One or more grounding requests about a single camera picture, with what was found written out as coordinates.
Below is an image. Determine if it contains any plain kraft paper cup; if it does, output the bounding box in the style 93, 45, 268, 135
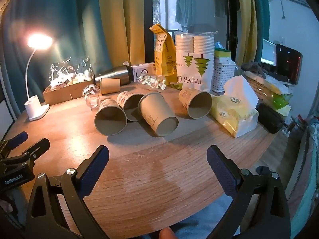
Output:
138, 92, 179, 137

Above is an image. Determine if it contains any clear plastic cup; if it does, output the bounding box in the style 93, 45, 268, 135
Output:
82, 84, 100, 111

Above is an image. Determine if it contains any printed paper cup front left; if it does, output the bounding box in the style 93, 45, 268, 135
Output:
94, 99, 128, 136

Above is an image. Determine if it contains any printed paper cup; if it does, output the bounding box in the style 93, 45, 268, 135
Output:
94, 99, 128, 136
116, 91, 144, 122
178, 88, 213, 119

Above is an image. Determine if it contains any small brown paper cup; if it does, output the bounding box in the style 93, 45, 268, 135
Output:
99, 78, 121, 95

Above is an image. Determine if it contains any printed paper cup behind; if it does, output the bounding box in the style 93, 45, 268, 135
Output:
116, 91, 144, 122

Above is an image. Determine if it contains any printed paper cup right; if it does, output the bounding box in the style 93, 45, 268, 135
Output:
178, 88, 213, 119

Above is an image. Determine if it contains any fingertip at bottom edge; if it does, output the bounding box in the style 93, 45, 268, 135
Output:
159, 227, 178, 239

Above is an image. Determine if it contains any floral blue blanket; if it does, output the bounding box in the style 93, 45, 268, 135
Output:
285, 118, 318, 238

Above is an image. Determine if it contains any white desk lamp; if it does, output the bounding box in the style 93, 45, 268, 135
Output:
24, 32, 53, 121

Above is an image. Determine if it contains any brown cardboard box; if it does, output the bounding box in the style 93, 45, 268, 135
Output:
43, 74, 94, 105

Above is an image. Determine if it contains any clear plastic snack bag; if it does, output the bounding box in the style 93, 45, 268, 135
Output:
49, 57, 94, 90

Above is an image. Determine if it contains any black pouch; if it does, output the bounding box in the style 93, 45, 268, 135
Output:
256, 103, 284, 134

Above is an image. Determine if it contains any stainless steel thermos bottle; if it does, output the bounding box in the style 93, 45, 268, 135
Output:
95, 65, 134, 86

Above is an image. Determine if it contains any teal curtain left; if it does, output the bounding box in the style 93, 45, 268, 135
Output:
1, 0, 112, 115

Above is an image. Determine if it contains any clear plastic water bottle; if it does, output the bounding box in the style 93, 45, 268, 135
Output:
137, 74, 166, 90

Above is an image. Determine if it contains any small white carton box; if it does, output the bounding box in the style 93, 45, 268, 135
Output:
131, 63, 156, 81

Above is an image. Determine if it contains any white plastic basket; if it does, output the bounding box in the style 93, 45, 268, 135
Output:
211, 48, 236, 93

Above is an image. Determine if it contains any black monitor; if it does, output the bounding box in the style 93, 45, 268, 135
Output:
276, 44, 303, 85

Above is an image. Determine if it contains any yellow paper bag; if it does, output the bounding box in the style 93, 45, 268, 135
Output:
149, 24, 177, 85

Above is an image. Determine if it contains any yellow curtain right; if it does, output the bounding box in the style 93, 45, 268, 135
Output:
237, 0, 258, 65

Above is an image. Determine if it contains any yellow curtain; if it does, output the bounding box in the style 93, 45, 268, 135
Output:
237, 0, 258, 65
99, 0, 146, 66

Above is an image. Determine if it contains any yellow curtain left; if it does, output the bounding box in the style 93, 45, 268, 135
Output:
99, 0, 146, 66

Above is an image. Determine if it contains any paper cups pack bag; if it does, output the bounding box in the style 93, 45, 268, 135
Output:
176, 32, 215, 92

